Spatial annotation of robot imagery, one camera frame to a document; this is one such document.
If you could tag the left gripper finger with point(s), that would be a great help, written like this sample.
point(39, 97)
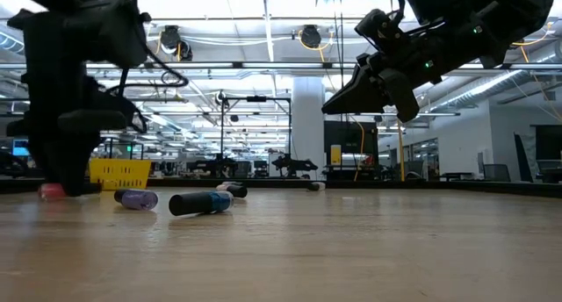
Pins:
point(48, 161)
point(81, 161)

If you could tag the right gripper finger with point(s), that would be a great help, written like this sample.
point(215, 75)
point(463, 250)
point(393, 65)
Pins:
point(355, 95)

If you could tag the coral pink nail polish bottle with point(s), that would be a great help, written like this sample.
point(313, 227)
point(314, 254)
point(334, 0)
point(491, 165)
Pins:
point(52, 191)

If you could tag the yellow slotted plastic basket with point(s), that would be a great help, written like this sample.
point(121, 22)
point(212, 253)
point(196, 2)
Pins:
point(123, 174)

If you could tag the lilac nail polish bottle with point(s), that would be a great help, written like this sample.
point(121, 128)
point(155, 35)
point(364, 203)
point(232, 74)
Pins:
point(140, 199)

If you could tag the pale mauve nail polish bottle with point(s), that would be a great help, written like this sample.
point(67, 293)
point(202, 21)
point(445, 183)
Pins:
point(315, 186)

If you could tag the teal blue nail polish bottle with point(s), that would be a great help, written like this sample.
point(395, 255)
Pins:
point(199, 203)

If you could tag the pale pink nail polish bottle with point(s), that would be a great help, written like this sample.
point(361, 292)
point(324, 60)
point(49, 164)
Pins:
point(235, 191)

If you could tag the background black robot arm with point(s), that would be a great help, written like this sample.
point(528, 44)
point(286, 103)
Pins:
point(292, 163)

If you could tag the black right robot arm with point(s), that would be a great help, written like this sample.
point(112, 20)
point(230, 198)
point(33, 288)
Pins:
point(483, 12)

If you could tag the lit computer monitor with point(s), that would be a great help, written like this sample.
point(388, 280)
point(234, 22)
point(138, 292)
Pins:
point(19, 150)

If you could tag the black partition panel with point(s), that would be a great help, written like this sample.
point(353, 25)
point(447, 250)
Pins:
point(347, 137)

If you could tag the yellow upright box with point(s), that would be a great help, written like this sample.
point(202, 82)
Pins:
point(336, 155)

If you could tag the black mesh office chair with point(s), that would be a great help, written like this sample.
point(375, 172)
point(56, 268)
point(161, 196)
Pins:
point(496, 172)

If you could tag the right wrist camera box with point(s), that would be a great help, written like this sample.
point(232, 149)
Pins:
point(377, 30)

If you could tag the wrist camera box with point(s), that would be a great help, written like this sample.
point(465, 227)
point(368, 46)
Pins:
point(377, 30)
point(116, 32)

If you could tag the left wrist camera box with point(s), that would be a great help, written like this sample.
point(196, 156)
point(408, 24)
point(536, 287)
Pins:
point(116, 32)

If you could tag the black background station frame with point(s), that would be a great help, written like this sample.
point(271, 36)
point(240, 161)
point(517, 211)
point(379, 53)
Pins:
point(257, 98)

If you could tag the black wall panel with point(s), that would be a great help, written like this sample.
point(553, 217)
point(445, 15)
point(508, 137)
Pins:
point(546, 144)

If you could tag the black aluminium table frame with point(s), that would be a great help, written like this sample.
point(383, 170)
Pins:
point(527, 189)

